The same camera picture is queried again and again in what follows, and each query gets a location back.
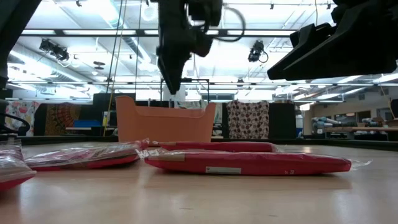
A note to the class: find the black overhead frame bar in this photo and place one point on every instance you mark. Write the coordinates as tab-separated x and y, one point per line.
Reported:
93	32

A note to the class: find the white dotted patterned cloth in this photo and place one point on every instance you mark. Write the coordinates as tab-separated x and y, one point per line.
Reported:
247	119

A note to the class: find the red popcorn bag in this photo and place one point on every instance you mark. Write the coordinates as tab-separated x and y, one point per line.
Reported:
12	174
248	163
87	157
217	147

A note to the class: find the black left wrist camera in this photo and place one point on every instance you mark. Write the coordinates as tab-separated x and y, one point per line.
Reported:
206	12

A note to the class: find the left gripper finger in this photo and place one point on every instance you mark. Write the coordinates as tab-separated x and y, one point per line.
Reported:
172	74

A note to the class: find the black table frame rail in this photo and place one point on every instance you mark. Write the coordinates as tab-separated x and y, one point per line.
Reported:
342	143

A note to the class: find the wooden workbench cart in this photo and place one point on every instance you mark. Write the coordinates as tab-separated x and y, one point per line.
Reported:
357	129

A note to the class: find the orange mandala patterned cloth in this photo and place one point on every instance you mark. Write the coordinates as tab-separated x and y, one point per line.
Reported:
62	118

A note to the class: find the black ceiling spotlight cluster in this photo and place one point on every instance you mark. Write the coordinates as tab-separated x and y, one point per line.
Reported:
54	49

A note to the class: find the black overhead camera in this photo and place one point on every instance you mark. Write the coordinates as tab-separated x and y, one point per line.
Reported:
256	51

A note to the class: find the black partition panel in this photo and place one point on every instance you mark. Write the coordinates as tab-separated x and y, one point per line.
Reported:
102	104
282	120

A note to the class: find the orange plastic basket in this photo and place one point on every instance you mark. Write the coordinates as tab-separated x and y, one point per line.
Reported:
164	127

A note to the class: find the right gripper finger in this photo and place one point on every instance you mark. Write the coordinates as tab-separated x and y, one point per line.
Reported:
314	34
342	56

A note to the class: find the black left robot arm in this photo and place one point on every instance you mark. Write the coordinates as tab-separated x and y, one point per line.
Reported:
12	25

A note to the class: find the blue box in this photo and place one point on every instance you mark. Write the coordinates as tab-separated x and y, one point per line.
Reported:
87	123

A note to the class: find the floral patterned cloth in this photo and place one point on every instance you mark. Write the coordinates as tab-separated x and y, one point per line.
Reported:
21	116

